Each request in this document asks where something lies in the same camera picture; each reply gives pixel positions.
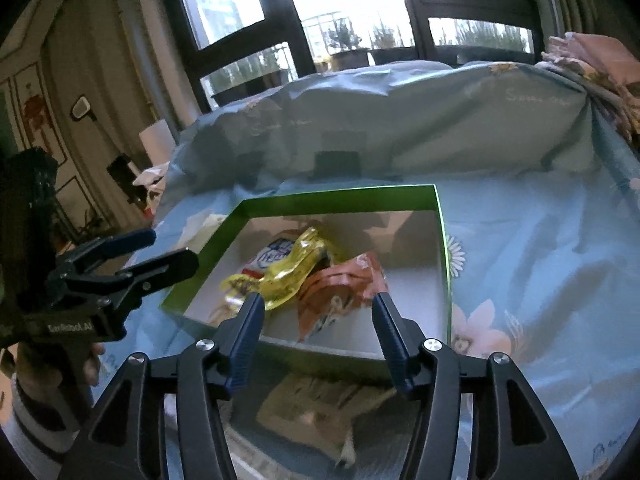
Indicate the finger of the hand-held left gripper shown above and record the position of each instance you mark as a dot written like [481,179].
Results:
[170,266]
[135,238]

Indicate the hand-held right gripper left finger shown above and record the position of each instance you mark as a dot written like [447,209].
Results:
[244,355]

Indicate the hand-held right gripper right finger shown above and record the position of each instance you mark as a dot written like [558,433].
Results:
[395,355]

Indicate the green cardboard box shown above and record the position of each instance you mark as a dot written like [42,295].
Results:
[405,320]

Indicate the person's left hand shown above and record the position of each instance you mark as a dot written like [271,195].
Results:
[95,362]

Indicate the pale flat snack packet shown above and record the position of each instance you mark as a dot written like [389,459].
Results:
[210,229]

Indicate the white plastic bag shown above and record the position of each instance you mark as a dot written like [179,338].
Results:
[150,185]

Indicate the beige paper snack packet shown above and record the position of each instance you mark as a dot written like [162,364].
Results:
[310,400]

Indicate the orange snack packet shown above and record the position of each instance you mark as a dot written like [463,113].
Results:
[345,280]

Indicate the yellow snack packet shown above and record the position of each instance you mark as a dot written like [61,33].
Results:
[290,275]

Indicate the white paper roll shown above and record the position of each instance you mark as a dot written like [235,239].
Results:
[156,142]

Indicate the white blue snack packet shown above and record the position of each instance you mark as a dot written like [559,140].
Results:
[277,252]

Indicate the blue floral bed sheet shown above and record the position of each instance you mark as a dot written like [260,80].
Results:
[525,260]

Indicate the blue folded quilt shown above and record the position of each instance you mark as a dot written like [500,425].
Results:
[425,110]

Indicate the black-framed window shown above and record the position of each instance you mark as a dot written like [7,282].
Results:
[235,0]

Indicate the outdoor potted plant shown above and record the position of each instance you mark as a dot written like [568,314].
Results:
[395,52]
[350,52]

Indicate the pink folded cloth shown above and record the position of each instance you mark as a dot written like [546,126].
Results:
[595,55]

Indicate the white wall-mounted device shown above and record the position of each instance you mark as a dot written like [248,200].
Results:
[81,109]

